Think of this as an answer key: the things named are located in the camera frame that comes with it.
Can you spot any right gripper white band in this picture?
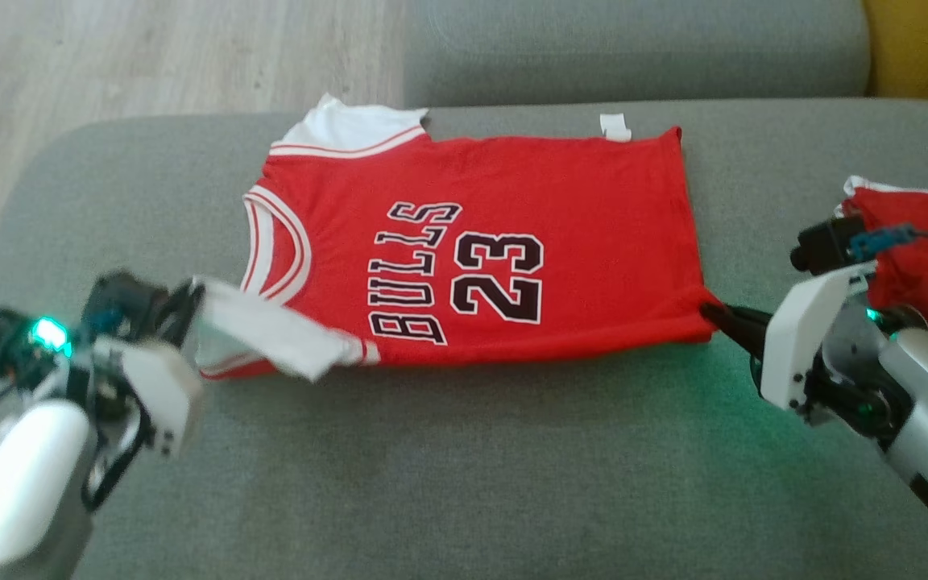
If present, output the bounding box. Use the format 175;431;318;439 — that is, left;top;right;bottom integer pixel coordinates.
701;262;877;413

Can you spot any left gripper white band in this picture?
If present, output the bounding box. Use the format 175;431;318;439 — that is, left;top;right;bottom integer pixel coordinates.
81;278;209;458

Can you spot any red Bulls 23 jersey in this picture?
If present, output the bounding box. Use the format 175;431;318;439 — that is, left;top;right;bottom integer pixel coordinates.
190;93;711;384

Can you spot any small grey sofa cushion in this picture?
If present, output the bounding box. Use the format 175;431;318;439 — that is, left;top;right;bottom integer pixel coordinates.
404;0;872;109

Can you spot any large grey sofa seat cushion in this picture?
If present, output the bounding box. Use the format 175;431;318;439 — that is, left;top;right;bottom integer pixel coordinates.
0;98;928;580

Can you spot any mustard yellow cushion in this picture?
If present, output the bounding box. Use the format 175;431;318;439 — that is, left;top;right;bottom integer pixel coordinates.
863;0;928;104

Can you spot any teal plug left camera cable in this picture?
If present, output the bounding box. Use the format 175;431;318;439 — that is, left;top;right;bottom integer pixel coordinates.
81;306;122;335

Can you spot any teal plug camera cable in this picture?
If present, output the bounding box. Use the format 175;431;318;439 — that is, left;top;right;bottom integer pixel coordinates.
849;226;928;260
81;306;122;335

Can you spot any teal plug right camera cable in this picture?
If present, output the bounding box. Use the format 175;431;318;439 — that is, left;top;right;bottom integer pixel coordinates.
849;226;928;260

